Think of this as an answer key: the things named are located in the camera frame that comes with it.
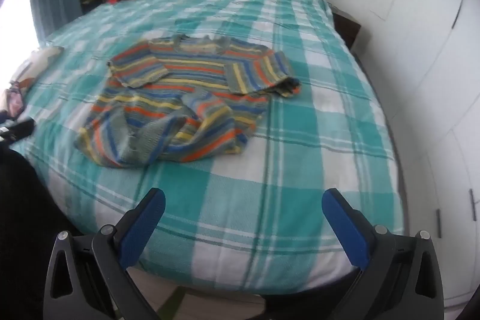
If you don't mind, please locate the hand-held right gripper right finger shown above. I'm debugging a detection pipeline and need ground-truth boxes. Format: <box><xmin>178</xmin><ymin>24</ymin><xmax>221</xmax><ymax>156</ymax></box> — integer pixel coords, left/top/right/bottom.
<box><xmin>322</xmin><ymin>188</ymin><xmax>445</xmax><ymax>320</ymax></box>

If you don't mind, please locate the person's dark clothing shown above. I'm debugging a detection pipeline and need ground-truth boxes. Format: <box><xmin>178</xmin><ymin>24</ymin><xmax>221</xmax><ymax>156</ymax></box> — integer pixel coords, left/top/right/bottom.
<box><xmin>0</xmin><ymin>145</ymin><xmax>117</xmax><ymax>320</ymax></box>

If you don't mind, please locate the striped knitted sweater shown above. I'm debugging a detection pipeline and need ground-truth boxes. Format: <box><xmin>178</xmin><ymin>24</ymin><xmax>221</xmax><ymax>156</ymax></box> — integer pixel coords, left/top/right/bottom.
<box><xmin>74</xmin><ymin>35</ymin><xmax>302</xmax><ymax>169</ymax></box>

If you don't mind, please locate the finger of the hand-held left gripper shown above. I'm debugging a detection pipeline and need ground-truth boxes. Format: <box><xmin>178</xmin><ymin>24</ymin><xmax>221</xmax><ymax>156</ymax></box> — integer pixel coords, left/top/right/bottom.
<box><xmin>8</xmin><ymin>118</ymin><xmax>35</xmax><ymax>141</ymax></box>

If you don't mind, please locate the dark wooden nightstand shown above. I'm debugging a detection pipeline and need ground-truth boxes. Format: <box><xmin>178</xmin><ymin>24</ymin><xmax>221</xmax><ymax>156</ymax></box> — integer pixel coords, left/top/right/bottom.
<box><xmin>332</xmin><ymin>3</ymin><xmax>362</xmax><ymax>51</ymax></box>

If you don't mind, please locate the white and orange pillow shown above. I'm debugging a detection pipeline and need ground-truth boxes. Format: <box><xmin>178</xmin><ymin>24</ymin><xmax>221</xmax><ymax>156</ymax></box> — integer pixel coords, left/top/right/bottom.
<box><xmin>15</xmin><ymin>46</ymin><xmax>64</xmax><ymax>88</ymax></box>

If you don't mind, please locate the dark wardrobe handle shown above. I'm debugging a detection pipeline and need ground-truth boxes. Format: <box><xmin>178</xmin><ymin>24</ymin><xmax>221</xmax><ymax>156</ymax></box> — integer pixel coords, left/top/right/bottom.
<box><xmin>453</xmin><ymin>0</ymin><xmax>468</xmax><ymax>29</ymax></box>

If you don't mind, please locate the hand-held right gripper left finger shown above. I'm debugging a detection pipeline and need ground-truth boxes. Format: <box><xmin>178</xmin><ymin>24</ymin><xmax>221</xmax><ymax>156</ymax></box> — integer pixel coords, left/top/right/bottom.
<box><xmin>42</xmin><ymin>188</ymin><xmax>166</xmax><ymax>320</ymax></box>

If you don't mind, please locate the teal checked blanket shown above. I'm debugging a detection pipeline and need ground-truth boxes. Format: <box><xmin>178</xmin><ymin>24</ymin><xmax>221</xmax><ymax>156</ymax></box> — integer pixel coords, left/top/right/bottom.
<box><xmin>9</xmin><ymin>0</ymin><xmax>407</xmax><ymax>294</ymax></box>

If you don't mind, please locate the white wardrobe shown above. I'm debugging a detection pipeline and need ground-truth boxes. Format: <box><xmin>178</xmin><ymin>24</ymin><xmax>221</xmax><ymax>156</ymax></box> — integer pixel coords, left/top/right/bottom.
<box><xmin>369</xmin><ymin>0</ymin><xmax>480</xmax><ymax>306</ymax></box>

